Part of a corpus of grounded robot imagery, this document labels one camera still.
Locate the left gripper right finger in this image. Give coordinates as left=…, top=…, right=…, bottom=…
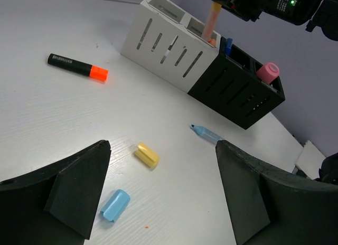
left=215, top=140, right=337, bottom=244

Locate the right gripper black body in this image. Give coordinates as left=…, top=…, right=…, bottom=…
left=211, top=0, right=266, bottom=21

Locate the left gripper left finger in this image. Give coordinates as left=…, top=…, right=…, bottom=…
left=1, top=140, right=111, bottom=244

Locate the orange pencil-shaped marker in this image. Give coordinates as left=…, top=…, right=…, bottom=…
left=202, top=2, right=222, bottom=42

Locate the light blue marker pen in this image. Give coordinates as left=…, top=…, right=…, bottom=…
left=190, top=124, right=224, bottom=145

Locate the black highlighter orange cap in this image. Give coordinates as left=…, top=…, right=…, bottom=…
left=47, top=53, right=109, bottom=82

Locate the coral orange marker cap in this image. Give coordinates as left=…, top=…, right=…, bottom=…
left=208, top=39, right=217, bottom=46

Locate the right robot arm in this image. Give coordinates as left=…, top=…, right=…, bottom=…
left=212, top=0, right=337, bottom=41

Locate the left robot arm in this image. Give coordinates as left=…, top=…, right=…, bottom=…
left=1, top=140, right=337, bottom=244

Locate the light blue marker cap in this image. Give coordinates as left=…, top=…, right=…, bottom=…
left=100, top=189, right=130, bottom=222

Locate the pink round cap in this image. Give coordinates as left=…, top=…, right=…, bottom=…
left=256, top=62, right=280, bottom=84

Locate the black slotted organizer box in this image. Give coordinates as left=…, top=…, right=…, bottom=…
left=188, top=37, right=285, bottom=129

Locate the white slotted organizer box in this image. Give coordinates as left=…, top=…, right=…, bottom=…
left=121, top=0, right=221, bottom=92

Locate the yellow marker cap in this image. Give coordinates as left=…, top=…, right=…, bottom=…
left=134, top=143, right=159, bottom=168

